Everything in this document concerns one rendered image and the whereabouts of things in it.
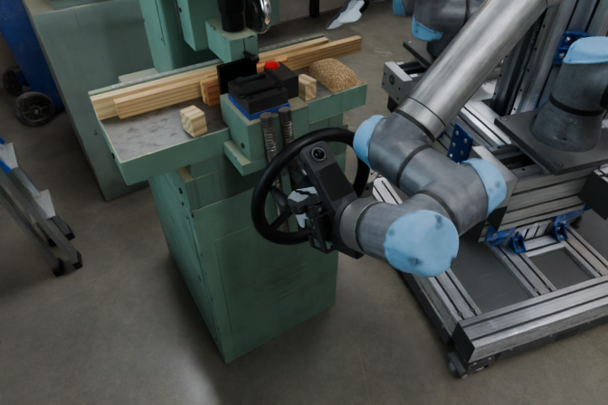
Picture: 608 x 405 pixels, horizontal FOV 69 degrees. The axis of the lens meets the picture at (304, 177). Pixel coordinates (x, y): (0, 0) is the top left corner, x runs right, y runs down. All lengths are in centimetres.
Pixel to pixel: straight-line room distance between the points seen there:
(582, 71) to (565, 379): 105
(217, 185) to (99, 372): 90
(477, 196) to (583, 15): 84
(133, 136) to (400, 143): 57
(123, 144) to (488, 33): 69
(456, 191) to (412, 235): 10
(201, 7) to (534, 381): 149
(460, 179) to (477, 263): 110
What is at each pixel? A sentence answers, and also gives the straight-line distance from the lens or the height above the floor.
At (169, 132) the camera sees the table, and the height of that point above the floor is 90.
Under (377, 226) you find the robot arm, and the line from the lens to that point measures 55.
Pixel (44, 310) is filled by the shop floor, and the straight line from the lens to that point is 196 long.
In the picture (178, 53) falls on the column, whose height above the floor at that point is 93.
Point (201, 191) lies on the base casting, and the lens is 103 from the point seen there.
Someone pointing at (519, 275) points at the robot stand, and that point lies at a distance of 167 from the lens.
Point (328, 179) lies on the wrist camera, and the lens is 66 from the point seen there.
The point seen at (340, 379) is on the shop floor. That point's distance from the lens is 159.
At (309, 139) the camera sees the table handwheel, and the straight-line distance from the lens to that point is 83.
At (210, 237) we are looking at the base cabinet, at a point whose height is 61.
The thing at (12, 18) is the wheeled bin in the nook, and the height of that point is 60.
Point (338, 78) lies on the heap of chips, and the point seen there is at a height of 92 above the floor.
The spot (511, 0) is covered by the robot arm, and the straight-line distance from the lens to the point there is 72.
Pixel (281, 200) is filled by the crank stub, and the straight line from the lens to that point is 81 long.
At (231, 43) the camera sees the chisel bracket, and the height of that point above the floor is 103.
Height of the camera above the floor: 143
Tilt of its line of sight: 40 degrees down
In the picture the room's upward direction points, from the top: straight up
